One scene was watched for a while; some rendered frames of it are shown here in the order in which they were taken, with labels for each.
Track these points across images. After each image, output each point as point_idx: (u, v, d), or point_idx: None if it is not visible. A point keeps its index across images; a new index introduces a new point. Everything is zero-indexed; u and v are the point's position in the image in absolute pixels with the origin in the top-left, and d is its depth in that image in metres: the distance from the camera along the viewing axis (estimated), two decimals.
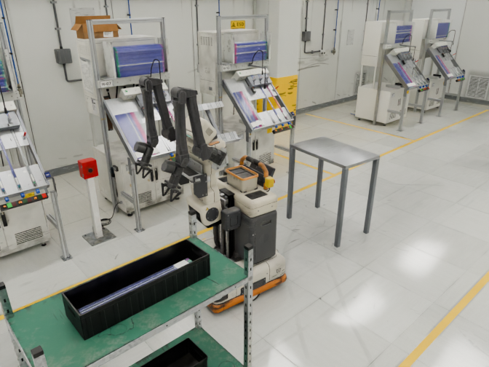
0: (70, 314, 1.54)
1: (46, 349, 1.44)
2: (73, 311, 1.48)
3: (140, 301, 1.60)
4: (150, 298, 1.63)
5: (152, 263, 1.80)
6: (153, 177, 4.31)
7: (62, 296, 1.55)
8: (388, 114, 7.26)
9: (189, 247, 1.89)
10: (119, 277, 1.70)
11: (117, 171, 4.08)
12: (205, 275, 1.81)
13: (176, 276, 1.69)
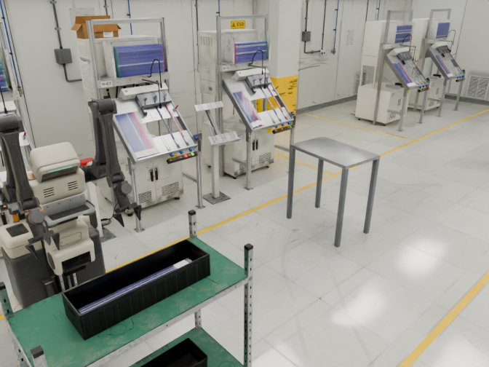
0: (70, 314, 1.54)
1: (46, 349, 1.44)
2: (73, 311, 1.48)
3: (140, 301, 1.60)
4: (150, 298, 1.63)
5: (152, 263, 1.80)
6: (153, 177, 4.31)
7: (62, 296, 1.55)
8: (388, 114, 7.26)
9: (189, 247, 1.89)
10: (119, 277, 1.70)
11: None
12: (205, 275, 1.81)
13: (176, 276, 1.69)
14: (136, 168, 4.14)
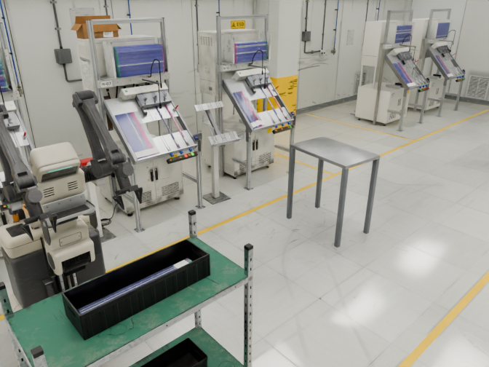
0: (70, 314, 1.54)
1: (46, 349, 1.44)
2: (73, 311, 1.48)
3: (140, 301, 1.60)
4: (150, 298, 1.63)
5: (152, 263, 1.80)
6: (153, 177, 4.31)
7: (62, 296, 1.55)
8: (388, 114, 7.26)
9: (189, 247, 1.89)
10: (119, 277, 1.70)
11: None
12: (205, 275, 1.81)
13: (176, 276, 1.69)
14: (136, 168, 4.14)
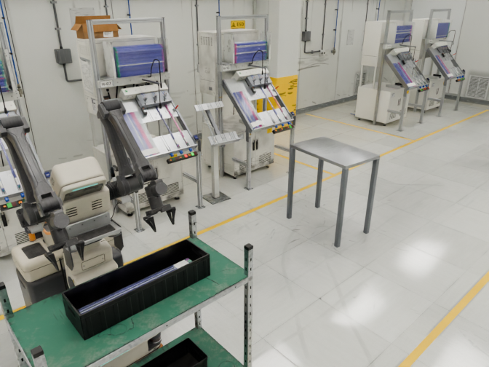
0: (70, 314, 1.54)
1: (46, 349, 1.44)
2: (73, 311, 1.48)
3: (140, 301, 1.60)
4: (150, 298, 1.63)
5: (152, 263, 1.80)
6: None
7: (62, 296, 1.55)
8: (388, 114, 7.26)
9: (189, 247, 1.89)
10: (119, 277, 1.70)
11: (117, 171, 4.08)
12: (205, 275, 1.81)
13: (176, 276, 1.69)
14: None
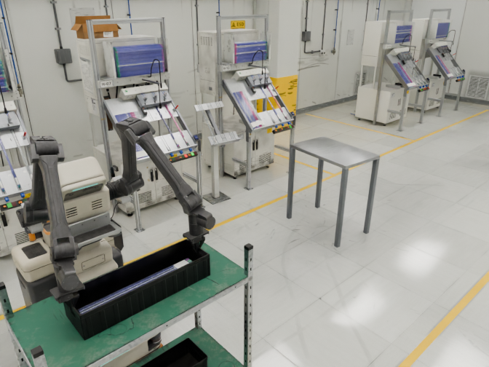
0: (70, 314, 1.54)
1: (46, 349, 1.44)
2: (73, 311, 1.48)
3: (140, 301, 1.60)
4: (150, 298, 1.63)
5: (152, 263, 1.80)
6: (153, 177, 4.31)
7: None
8: (388, 114, 7.26)
9: (189, 247, 1.89)
10: (119, 277, 1.70)
11: (117, 171, 4.08)
12: (205, 275, 1.81)
13: (176, 276, 1.69)
14: (136, 168, 4.14)
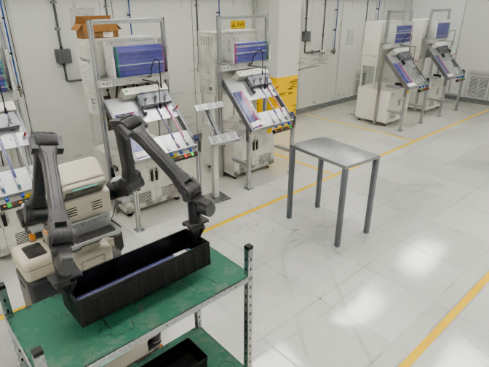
0: (68, 303, 1.51)
1: (46, 349, 1.44)
2: (70, 297, 1.45)
3: (140, 288, 1.57)
4: (150, 286, 1.60)
5: (151, 253, 1.77)
6: (153, 177, 4.31)
7: None
8: (388, 114, 7.26)
9: (189, 237, 1.87)
10: (118, 266, 1.68)
11: (117, 171, 4.08)
12: (205, 263, 1.78)
13: (175, 263, 1.66)
14: (136, 168, 4.14)
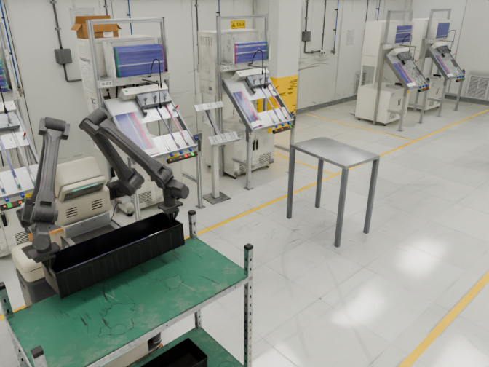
0: (48, 277, 1.64)
1: (46, 349, 1.44)
2: (50, 271, 1.58)
3: (115, 264, 1.70)
4: (125, 263, 1.73)
5: (129, 234, 1.90)
6: None
7: None
8: (388, 114, 7.26)
9: (165, 220, 1.99)
10: (97, 245, 1.81)
11: None
12: (180, 244, 1.91)
13: (150, 242, 1.79)
14: (136, 168, 4.14)
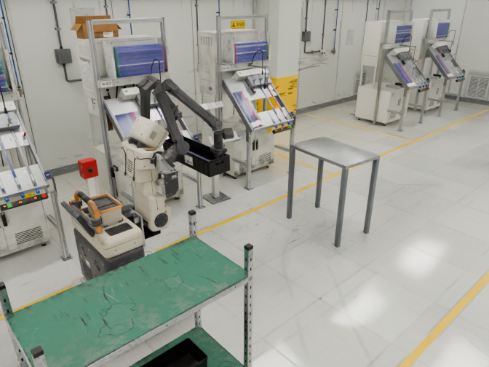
0: (216, 168, 2.69)
1: (46, 349, 1.44)
2: (223, 159, 2.70)
3: (209, 154, 2.92)
4: (205, 154, 2.95)
5: None
6: None
7: (209, 164, 2.64)
8: (388, 114, 7.26)
9: None
10: (189, 158, 2.81)
11: (117, 171, 4.08)
12: None
13: (195, 144, 3.02)
14: None
